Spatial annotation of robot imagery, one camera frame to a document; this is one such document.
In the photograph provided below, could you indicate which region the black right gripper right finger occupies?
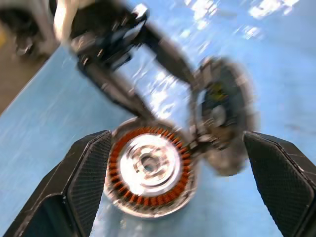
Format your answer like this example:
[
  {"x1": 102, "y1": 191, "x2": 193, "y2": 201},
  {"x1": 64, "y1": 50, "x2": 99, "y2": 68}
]
[{"x1": 243, "y1": 130, "x2": 316, "y2": 237}]

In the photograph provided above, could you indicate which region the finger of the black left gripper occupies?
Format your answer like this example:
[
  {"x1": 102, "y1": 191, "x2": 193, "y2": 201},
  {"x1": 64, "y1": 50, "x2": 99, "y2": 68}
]
[
  {"x1": 79, "y1": 59, "x2": 160, "y2": 123},
  {"x1": 139, "y1": 21, "x2": 198, "y2": 87}
]

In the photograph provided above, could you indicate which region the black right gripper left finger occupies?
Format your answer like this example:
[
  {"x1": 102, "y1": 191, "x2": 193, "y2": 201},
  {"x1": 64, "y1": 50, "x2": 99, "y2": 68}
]
[{"x1": 3, "y1": 130, "x2": 112, "y2": 237}]

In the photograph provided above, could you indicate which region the grey round motor lid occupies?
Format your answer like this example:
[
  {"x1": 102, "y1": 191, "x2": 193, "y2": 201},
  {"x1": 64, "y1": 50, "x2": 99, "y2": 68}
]
[{"x1": 189, "y1": 56, "x2": 260, "y2": 177}]

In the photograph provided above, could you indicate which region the silver spoked rotor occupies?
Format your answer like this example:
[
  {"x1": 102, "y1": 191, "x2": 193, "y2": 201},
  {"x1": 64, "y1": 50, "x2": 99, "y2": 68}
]
[{"x1": 119, "y1": 133, "x2": 181, "y2": 196}]

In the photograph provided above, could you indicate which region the motor housing with copper windings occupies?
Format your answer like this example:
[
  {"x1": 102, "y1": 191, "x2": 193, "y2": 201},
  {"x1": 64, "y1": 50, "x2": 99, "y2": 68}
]
[{"x1": 102, "y1": 117, "x2": 198, "y2": 219}]

